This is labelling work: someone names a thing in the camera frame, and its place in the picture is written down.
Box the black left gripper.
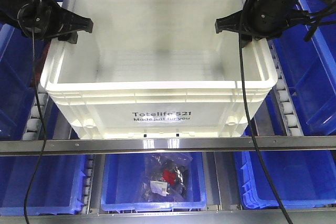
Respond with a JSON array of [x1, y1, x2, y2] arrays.
[[1, 0, 93, 44]]

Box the white plastic Totelife tote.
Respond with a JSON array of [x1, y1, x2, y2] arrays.
[[40, 0, 278, 139]]

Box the blue bin left side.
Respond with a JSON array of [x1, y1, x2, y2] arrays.
[[1, 24, 35, 141]]

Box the blue bin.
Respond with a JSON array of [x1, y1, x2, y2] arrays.
[[1, 155, 87, 216], [271, 0, 336, 136], [101, 152, 206, 212], [234, 150, 335, 209], [1, 24, 35, 141]]

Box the blue bin right side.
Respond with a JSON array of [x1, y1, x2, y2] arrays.
[[271, 0, 336, 136]]

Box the blue bin lower left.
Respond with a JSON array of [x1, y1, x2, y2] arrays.
[[1, 155, 87, 216]]

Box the blue bin lower right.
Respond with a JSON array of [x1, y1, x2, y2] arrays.
[[234, 150, 335, 209]]

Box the blue bin lower centre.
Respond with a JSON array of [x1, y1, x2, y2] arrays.
[[101, 152, 206, 212]]

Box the right roller conveyor track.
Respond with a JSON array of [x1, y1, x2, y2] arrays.
[[268, 40, 304, 136]]

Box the roller conveyor track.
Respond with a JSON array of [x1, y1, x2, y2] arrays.
[[268, 40, 304, 136], [22, 86, 48, 141]]

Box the left roller conveyor track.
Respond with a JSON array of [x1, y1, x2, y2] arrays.
[[22, 86, 48, 141]]

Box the bagged parts with red label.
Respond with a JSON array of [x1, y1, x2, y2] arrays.
[[138, 153, 193, 202]]

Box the black left cable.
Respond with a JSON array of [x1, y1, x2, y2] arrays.
[[23, 0, 48, 224]]

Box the black cable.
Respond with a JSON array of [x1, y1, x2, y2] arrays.
[[23, 0, 48, 224], [237, 0, 294, 224]]

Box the black right cable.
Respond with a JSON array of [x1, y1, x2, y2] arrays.
[[237, 0, 294, 224]]

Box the silver front shelf rail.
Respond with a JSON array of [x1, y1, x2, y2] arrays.
[[1, 136, 335, 156]]

